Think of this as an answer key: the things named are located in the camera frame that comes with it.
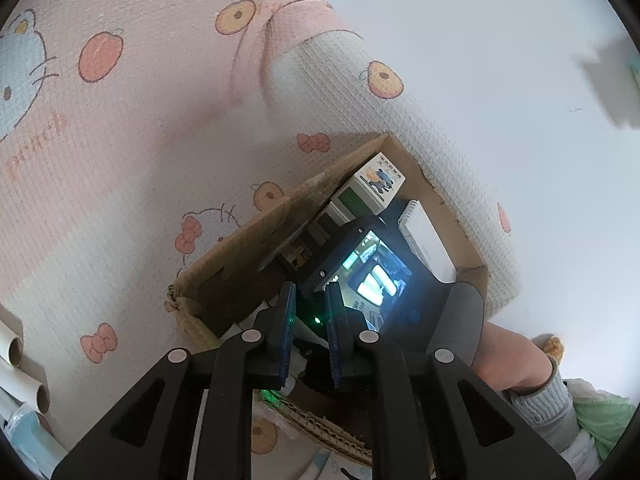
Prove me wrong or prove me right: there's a pile of white cardboard tubes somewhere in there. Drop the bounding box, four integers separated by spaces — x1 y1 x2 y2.
0 305 53 416

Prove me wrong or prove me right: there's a green white box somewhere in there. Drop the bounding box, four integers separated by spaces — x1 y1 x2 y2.
330 185 386 228

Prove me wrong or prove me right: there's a dark small box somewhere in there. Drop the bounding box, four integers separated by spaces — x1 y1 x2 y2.
277 210 346 276

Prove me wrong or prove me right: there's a white spiral notebook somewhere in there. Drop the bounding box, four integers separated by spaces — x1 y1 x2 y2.
397 200 458 283

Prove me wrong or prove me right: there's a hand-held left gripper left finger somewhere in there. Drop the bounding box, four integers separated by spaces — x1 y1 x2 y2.
51 281 297 480

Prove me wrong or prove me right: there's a brown cardboard box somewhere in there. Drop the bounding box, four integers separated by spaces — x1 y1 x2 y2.
166 131 489 467

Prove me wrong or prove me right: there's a yellow fuzzy object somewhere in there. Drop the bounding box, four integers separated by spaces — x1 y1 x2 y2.
542 336 566 363

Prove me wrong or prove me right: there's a white box with cartoon print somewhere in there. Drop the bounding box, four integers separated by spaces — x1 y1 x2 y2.
350 152 405 211

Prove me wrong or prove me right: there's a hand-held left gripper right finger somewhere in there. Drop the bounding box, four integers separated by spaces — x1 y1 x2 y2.
324 284 577 480

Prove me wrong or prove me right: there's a green cloth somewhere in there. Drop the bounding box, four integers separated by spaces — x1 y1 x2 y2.
572 392 633 458

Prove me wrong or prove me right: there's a person's right forearm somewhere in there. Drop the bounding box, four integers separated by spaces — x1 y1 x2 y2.
472 321 581 453

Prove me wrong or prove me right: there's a light blue white squeeze tube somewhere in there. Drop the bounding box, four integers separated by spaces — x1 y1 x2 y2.
0 402 68 466

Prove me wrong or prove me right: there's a white patterned cloth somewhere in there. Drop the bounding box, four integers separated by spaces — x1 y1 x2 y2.
560 430 601 476

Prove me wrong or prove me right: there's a pink cartoon printed mat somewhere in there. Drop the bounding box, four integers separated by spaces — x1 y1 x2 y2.
0 0 526 480

